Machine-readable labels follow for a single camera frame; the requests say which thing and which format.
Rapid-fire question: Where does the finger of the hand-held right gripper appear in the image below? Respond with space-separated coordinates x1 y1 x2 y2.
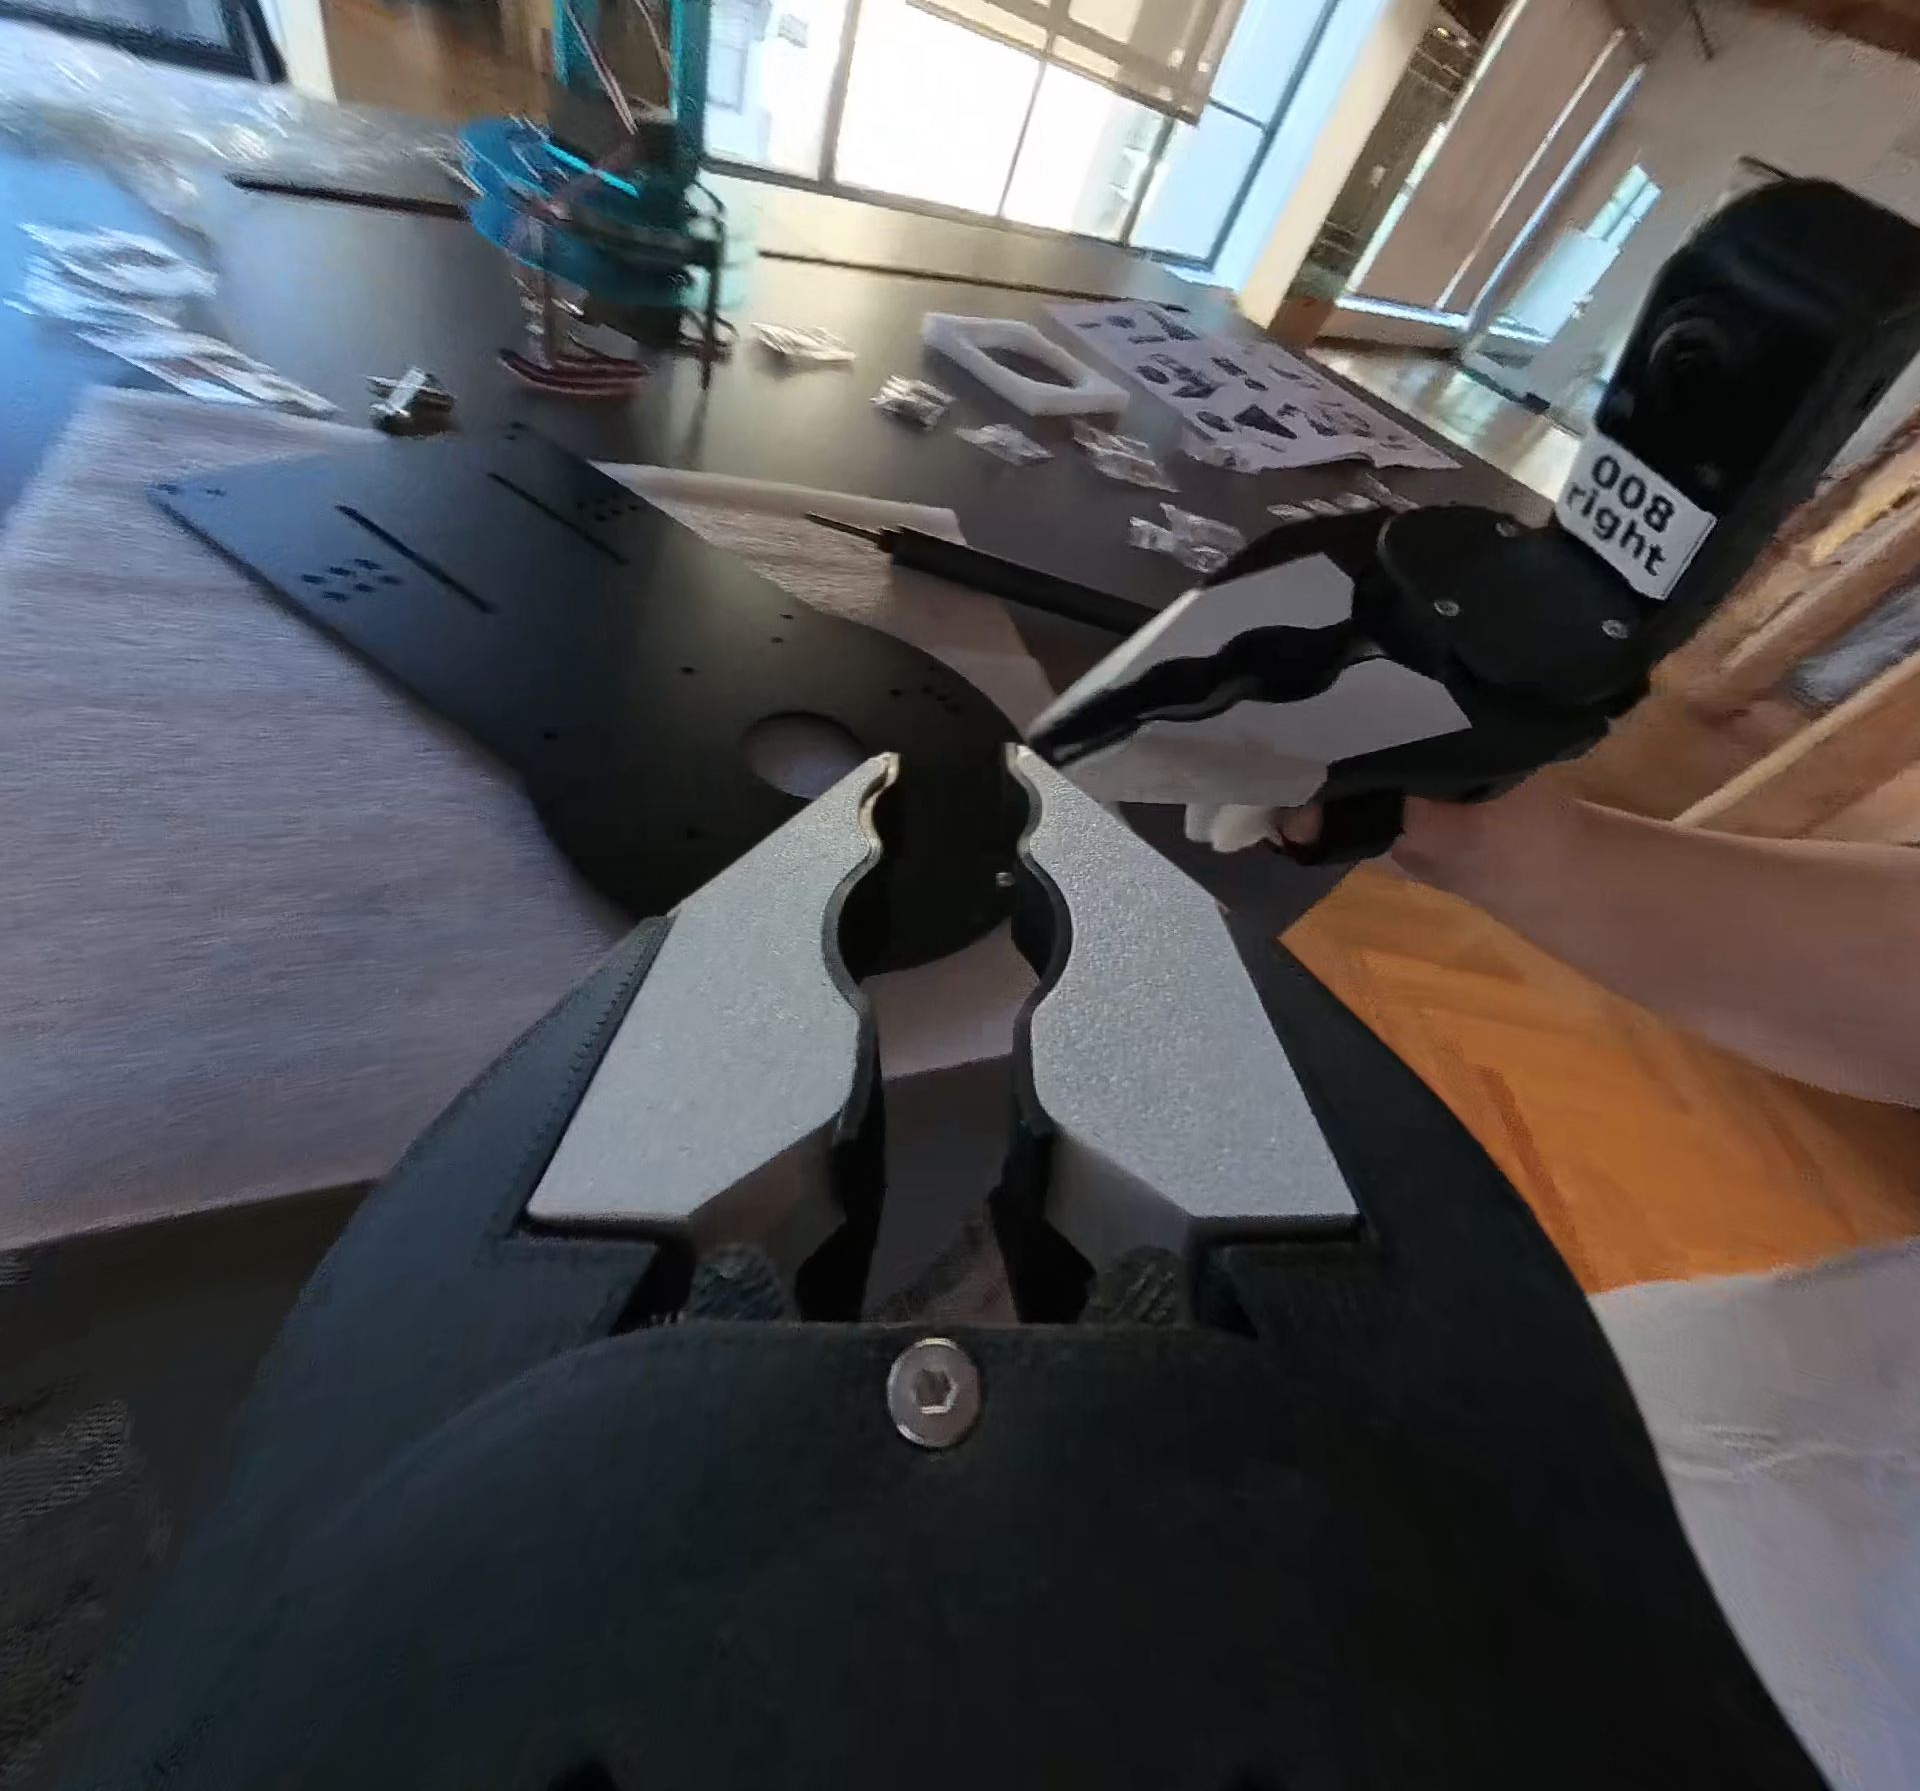
1028 553 1362 762
1068 654 1478 808

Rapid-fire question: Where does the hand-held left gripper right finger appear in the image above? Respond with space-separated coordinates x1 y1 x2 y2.
996 745 1363 1269

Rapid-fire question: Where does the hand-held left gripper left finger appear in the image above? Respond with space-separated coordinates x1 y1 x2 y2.
528 753 901 1269

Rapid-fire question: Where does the black screwdriver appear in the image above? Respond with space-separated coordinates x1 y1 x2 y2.
804 513 1152 636

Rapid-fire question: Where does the black metal base plate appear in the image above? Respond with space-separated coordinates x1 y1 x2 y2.
151 423 1051 975

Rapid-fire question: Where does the person's right forearm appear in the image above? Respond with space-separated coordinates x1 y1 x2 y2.
1399 792 1920 1109

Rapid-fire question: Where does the group of clear screw bags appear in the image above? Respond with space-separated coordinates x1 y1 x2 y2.
7 222 1412 577

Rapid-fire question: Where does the printed instruction manual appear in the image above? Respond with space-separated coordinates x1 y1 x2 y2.
1039 297 1461 476

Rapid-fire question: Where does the white foam block with hole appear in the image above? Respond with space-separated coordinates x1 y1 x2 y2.
920 309 1131 416

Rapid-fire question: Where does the white foam sheet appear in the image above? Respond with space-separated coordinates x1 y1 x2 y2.
0 387 1144 1252

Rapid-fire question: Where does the person's white shirt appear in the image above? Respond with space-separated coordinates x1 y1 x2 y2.
1590 1236 1920 1791

